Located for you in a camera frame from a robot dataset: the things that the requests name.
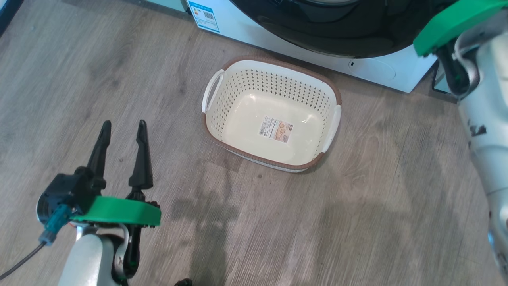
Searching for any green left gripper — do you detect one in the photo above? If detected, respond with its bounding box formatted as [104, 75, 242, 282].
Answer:
[69, 119, 162, 228]

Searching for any paper sticker inside basket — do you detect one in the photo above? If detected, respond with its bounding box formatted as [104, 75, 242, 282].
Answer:
[258, 116, 293, 143]

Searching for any blue white energy label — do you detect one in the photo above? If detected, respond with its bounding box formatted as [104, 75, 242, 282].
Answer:
[187, 0, 220, 33]

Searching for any white perforated laundry basket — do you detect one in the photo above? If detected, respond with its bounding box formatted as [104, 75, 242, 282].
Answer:
[201, 56, 343, 173]

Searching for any black round washing machine door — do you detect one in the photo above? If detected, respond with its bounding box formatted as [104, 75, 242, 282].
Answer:
[229, 0, 453, 59]

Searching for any dark blue furniture edge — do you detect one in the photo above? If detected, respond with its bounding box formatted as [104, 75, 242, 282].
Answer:
[0, 0, 23, 37]

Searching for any white oval filter cover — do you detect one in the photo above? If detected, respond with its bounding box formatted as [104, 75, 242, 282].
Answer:
[348, 58, 396, 81]

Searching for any black cable with blue plug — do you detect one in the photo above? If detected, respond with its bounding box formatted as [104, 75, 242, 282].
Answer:
[0, 205, 76, 280]

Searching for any white washing machine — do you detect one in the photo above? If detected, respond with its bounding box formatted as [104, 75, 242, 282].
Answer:
[187, 0, 438, 94]

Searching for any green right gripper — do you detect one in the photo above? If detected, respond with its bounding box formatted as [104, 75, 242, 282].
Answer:
[412, 0, 508, 57]

